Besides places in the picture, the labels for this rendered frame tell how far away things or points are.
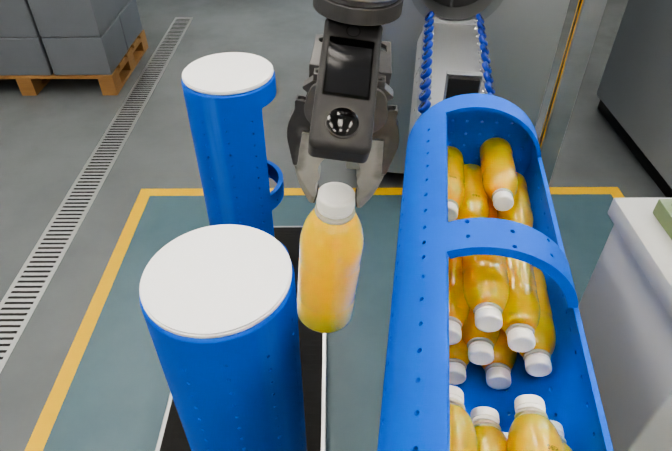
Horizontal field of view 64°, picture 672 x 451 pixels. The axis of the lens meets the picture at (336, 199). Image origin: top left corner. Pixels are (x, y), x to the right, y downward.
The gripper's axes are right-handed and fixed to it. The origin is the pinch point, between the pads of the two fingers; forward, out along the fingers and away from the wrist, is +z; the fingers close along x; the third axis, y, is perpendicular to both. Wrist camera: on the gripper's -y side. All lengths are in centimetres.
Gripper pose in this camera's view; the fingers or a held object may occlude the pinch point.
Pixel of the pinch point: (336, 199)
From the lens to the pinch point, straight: 53.7
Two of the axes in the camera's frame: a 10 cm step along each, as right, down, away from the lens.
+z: -0.8, 7.5, 6.6
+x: -9.9, -1.1, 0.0
